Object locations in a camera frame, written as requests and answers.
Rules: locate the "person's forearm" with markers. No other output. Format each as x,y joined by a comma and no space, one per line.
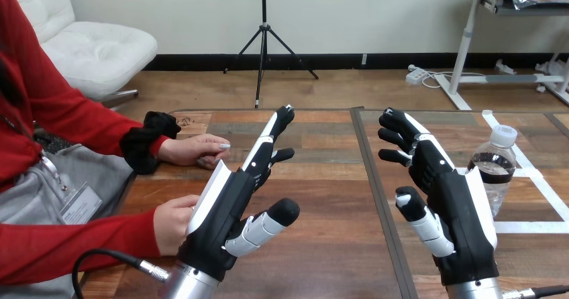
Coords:
111,128
80,243

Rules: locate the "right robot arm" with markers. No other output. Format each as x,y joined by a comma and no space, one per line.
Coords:
473,290

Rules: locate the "white desk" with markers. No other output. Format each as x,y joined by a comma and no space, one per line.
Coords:
464,44

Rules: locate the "person's hand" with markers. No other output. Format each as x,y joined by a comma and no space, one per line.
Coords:
171,226
191,149

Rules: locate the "person's body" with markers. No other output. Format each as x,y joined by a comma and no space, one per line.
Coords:
31,110

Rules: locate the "black tripod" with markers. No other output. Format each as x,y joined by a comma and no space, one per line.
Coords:
264,30

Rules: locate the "white power strip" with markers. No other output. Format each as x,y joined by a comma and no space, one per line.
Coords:
416,76

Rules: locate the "clear water bottle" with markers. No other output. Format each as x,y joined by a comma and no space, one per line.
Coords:
495,172

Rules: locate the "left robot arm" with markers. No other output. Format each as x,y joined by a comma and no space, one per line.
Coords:
191,286

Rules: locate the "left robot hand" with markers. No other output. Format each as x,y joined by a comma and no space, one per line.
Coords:
222,217

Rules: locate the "white cushioned chair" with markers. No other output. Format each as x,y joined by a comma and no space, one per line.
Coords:
98,52

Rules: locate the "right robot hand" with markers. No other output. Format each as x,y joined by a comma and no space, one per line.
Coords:
462,226

